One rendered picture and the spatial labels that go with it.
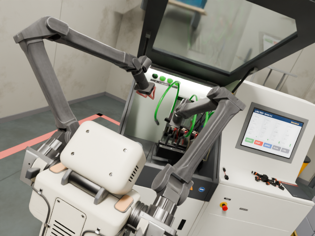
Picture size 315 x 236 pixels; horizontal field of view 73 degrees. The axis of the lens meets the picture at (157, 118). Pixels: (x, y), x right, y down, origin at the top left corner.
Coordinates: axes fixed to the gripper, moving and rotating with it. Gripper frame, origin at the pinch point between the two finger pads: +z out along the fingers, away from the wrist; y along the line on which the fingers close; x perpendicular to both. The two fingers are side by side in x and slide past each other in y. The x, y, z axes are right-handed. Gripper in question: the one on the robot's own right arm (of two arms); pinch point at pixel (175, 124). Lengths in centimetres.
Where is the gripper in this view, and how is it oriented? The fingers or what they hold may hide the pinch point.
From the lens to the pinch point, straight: 139.8
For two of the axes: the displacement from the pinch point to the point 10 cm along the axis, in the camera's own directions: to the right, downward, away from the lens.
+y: 3.8, -8.5, 3.7
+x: -9.2, -3.7, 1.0
